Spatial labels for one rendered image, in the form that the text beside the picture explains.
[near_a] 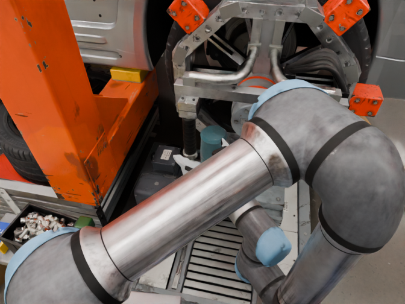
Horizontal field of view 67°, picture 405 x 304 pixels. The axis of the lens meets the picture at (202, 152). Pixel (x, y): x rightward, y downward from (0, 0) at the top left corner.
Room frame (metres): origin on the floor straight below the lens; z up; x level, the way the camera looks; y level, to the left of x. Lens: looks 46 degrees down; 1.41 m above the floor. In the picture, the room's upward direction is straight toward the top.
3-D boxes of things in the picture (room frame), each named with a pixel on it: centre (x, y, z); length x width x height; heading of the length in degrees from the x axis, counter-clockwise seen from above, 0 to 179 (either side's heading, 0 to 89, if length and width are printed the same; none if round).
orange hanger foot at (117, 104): (1.02, 0.35, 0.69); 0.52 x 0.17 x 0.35; 168
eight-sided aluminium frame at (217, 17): (0.83, -0.18, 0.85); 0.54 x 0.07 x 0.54; 78
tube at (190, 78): (0.73, -0.06, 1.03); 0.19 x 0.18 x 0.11; 168
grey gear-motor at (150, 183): (0.93, 0.16, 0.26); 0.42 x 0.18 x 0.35; 168
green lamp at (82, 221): (0.46, 0.33, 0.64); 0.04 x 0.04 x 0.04; 78
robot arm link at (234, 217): (0.40, -0.10, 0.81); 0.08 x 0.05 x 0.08; 119
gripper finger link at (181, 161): (0.52, 0.04, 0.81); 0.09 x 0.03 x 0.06; 65
